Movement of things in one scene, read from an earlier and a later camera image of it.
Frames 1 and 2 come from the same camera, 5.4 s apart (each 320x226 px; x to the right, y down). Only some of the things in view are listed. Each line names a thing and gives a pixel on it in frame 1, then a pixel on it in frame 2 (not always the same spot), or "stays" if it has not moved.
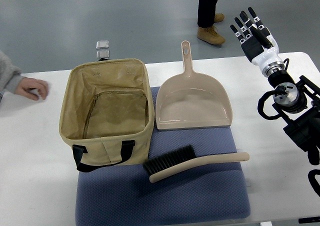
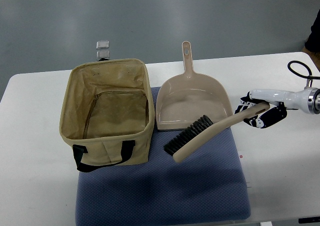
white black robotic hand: x=260 y=47 to x=279 y=101
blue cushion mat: x=126 y=194 stays
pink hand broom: x=185 y=158 to x=204 y=129
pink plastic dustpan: x=191 y=100 stays
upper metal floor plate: x=102 y=44 stays
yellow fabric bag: x=107 y=114 stays
